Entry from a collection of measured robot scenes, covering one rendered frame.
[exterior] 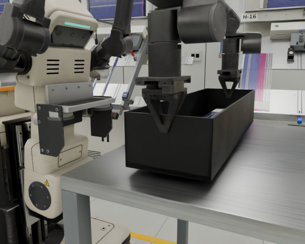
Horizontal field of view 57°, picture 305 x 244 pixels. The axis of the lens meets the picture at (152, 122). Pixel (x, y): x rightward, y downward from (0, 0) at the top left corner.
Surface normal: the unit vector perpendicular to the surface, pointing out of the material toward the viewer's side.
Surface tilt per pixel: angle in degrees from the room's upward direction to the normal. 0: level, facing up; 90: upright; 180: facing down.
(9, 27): 80
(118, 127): 90
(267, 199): 0
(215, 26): 89
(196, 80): 90
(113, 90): 48
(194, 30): 117
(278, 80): 90
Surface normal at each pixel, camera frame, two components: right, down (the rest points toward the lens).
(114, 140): -0.36, 0.19
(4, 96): 0.90, 0.13
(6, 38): -0.55, -0.01
